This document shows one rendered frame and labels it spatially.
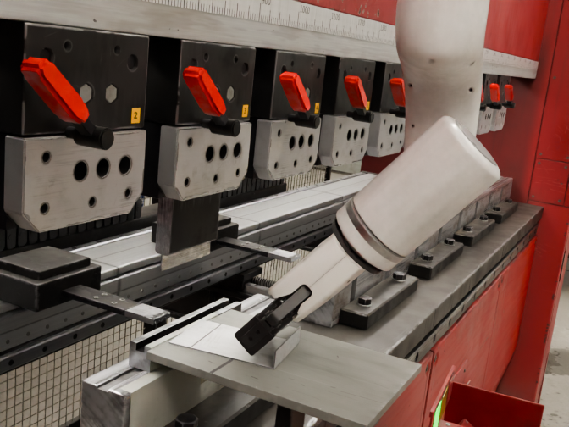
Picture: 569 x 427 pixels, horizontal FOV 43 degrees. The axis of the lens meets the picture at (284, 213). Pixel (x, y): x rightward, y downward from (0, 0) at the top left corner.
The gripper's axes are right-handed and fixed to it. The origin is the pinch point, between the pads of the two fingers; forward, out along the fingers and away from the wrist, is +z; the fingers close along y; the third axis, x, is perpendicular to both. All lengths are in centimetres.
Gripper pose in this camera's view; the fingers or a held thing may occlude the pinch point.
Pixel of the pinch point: (263, 327)
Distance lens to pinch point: 84.7
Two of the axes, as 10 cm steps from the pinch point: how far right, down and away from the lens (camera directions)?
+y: -3.3, 1.7, -9.3
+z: -6.8, 6.4, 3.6
